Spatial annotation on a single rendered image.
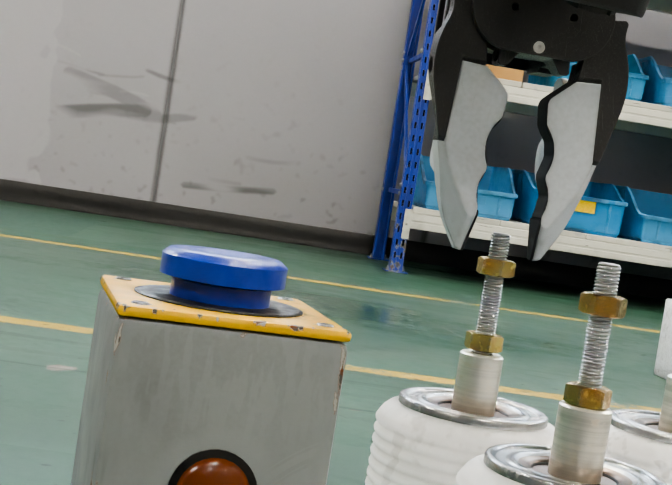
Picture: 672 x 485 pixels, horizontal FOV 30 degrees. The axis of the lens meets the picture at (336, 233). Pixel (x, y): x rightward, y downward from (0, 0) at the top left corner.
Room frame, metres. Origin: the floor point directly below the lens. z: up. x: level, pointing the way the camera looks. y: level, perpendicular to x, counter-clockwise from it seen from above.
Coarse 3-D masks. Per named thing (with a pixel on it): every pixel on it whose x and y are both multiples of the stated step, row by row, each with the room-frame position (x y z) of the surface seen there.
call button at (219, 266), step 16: (176, 256) 0.38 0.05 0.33; (192, 256) 0.38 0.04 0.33; (208, 256) 0.38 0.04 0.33; (224, 256) 0.38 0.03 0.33; (240, 256) 0.39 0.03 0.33; (256, 256) 0.40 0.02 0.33; (176, 272) 0.38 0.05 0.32; (192, 272) 0.38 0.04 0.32; (208, 272) 0.38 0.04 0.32; (224, 272) 0.38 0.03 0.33; (240, 272) 0.38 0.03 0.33; (256, 272) 0.38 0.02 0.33; (272, 272) 0.38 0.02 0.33; (176, 288) 0.39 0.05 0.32; (192, 288) 0.38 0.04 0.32; (208, 288) 0.38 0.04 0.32; (224, 288) 0.38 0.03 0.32; (240, 288) 0.38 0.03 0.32; (256, 288) 0.38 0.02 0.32; (272, 288) 0.39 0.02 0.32; (224, 304) 0.38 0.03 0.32; (240, 304) 0.38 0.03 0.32; (256, 304) 0.39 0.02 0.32
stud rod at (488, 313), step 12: (492, 240) 0.63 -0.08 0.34; (504, 240) 0.62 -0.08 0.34; (492, 252) 0.62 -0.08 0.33; (504, 252) 0.62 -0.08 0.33; (492, 276) 0.62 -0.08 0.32; (492, 288) 0.62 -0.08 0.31; (492, 300) 0.62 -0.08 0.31; (480, 312) 0.63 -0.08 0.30; (492, 312) 0.62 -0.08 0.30; (480, 324) 0.62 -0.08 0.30; (492, 324) 0.62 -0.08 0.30
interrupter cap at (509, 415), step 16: (400, 400) 0.62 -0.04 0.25; (416, 400) 0.62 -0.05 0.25; (432, 400) 0.63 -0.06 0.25; (448, 400) 0.64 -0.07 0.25; (432, 416) 0.60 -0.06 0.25; (448, 416) 0.59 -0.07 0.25; (464, 416) 0.59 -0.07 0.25; (480, 416) 0.60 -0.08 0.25; (496, 416) 0.63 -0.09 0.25; (512, 416) 0.62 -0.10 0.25; (528, 416) 0.62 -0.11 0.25; (544, 416) 0.62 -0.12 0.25
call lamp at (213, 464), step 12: (192, 468) 0.36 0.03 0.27; (204, 468) 0.36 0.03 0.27; (216, 468) 0.36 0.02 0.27; (228, 468) 0.36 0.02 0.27; (180, 480) 0.36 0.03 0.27; (192, 480) 0.36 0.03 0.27; (204, 480) 0.36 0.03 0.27; (216, 480) 0.36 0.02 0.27; (228, 480) 0.36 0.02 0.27; (240, 480) 0.36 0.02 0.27
